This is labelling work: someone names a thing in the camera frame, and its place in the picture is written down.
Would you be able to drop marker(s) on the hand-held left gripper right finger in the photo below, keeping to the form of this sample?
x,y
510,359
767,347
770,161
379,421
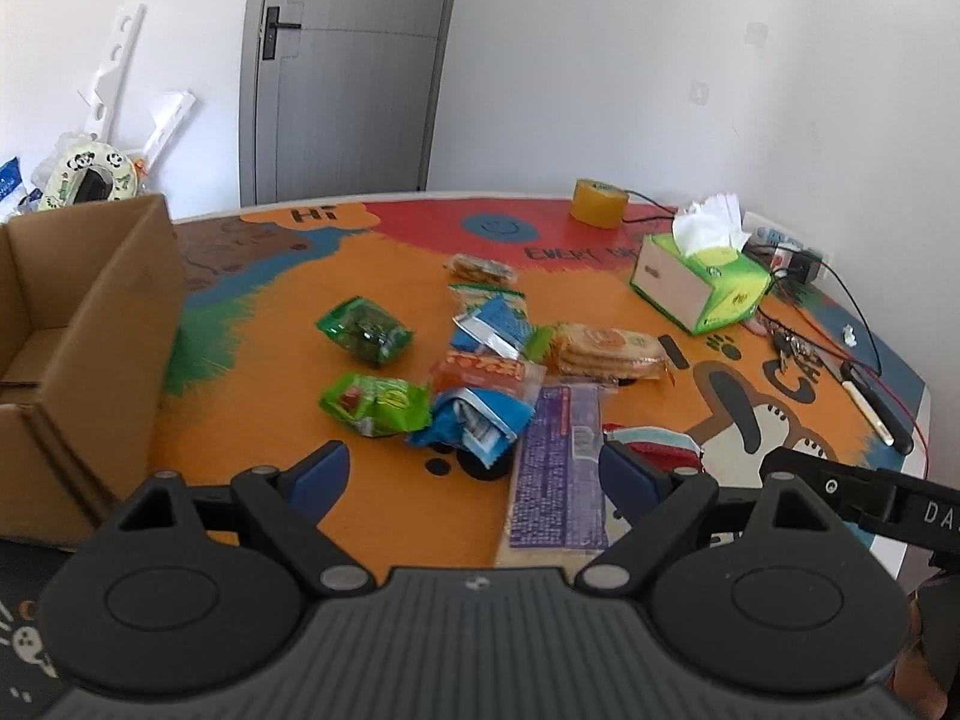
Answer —
x,y
624,474

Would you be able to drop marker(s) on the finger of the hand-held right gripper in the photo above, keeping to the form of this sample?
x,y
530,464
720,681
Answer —
x,y
847,491

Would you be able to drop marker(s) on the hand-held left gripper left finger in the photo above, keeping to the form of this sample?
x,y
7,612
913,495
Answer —
x,y
321,476

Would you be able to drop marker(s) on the red and white snack packet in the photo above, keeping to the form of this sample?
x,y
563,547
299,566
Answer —
x,y
660,444

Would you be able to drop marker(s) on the purple wafer packet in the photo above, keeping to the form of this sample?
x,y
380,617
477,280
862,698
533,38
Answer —
x,y
555,480

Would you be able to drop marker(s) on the light green snack packet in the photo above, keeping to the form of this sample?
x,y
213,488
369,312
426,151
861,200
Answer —
x,y
375,399

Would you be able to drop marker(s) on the round cracker packet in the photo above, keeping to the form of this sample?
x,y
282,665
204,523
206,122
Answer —
x,y
600,349

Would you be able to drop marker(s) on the dark green snack packet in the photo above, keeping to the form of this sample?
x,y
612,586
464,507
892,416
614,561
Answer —
x,y
364,330

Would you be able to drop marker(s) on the small green snack packet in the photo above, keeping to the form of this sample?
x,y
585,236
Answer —
x,y
538,343

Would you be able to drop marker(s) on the orange snack packet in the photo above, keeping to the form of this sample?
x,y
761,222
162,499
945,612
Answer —
x,y
480,371

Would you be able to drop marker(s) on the blue and white snack packet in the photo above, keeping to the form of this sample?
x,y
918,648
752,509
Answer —
x,y
495,319

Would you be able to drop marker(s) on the clear biscuit packet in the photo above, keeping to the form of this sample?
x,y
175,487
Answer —
x,y
480,268

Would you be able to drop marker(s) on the brown cardboard box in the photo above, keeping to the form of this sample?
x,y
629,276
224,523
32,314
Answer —
x,y
105,330

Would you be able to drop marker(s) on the black marker pen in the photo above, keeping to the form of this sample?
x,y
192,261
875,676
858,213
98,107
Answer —
x,y
874,405

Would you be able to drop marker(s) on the colourful printed table mat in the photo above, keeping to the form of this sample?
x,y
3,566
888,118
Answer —
x,y
285,390

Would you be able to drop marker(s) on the bunch of keys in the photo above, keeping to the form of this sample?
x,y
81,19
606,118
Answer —
x,y
793,349

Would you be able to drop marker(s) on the small white paper scrap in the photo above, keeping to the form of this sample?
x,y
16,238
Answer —
x,y
849,335

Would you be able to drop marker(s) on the green tissue box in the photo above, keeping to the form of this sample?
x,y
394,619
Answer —
x,y
705,285

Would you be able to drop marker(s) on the white power strip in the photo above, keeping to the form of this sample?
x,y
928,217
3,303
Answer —
x,y
780,244

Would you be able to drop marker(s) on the yellow tape roll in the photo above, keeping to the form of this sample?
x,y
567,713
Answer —
x,y
598,204

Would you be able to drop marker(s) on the dark printed floor mat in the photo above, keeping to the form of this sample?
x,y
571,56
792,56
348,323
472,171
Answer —
x,y
26,615

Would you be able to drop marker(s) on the grey door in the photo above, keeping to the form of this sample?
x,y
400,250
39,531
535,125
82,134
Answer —
x,y
345,105

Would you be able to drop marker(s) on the short white holed board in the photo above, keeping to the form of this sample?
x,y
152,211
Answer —
x,y
169,124

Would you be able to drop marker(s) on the blue plastic bag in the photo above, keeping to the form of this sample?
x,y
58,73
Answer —
x,y
9,180

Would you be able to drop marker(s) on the tall white holed board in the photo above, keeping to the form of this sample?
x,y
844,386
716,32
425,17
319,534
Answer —
x,y
112,75

